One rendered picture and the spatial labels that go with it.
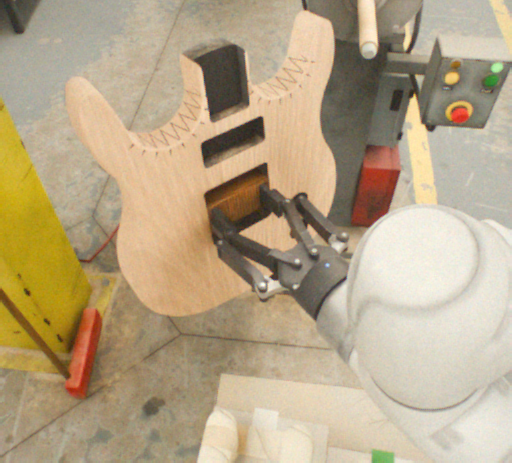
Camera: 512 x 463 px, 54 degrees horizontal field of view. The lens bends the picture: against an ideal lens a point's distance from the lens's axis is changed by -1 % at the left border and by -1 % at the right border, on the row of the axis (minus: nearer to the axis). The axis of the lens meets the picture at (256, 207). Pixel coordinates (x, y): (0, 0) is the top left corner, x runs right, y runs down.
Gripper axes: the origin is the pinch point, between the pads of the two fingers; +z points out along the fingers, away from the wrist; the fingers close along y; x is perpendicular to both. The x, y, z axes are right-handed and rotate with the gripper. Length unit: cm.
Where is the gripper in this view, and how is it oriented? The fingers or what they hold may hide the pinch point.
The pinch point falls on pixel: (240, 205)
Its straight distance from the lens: 68.6
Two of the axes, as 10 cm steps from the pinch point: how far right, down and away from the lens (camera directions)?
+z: -5.7, -5.3, 6.3
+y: 8.1, -4.4, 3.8
